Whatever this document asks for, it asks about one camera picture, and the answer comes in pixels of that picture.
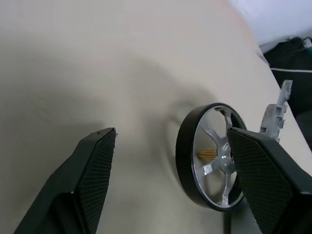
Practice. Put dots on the black spoked rotor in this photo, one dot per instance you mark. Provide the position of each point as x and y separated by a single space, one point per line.
185 136

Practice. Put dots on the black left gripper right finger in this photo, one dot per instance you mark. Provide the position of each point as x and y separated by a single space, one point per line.
268 180

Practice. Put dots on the silver motor lid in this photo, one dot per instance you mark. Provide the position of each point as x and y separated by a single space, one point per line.
273 117

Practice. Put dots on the black fabric bag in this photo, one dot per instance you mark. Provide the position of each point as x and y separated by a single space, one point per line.
292 56

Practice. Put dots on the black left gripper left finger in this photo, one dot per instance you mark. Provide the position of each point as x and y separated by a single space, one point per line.
73 190

